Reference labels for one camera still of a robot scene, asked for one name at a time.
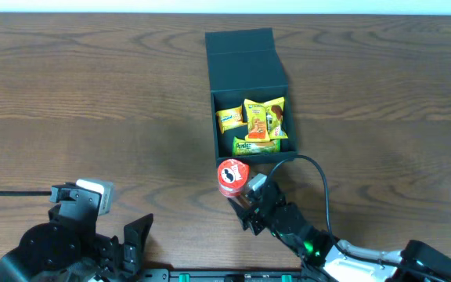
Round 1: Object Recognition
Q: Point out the red Pringles can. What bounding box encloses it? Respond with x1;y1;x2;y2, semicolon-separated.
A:
217;159;250;197

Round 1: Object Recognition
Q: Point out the green yellow snack packet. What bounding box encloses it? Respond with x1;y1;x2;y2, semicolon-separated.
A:
232;137;281;157

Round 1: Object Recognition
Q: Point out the yellow orange biscuit packet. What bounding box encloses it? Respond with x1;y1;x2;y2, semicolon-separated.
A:
244;99;270;142

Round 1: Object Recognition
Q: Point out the small yellow snack packet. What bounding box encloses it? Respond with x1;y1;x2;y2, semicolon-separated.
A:
215;106;247;133

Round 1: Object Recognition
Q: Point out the yellow chocolate bar wrapper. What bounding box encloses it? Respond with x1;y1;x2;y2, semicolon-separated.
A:
264;97;288;139

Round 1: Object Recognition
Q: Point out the dark green box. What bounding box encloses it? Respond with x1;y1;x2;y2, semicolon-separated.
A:
205;28;298;165

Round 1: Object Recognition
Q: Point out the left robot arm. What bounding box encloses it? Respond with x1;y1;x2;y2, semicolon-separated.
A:
0;179;153;282

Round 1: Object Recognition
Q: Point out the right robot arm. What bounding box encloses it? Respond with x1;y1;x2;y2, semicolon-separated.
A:
228;182;451;281

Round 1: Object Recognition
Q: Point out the black mounting rail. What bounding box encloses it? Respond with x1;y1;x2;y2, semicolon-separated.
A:
131;268;328;282

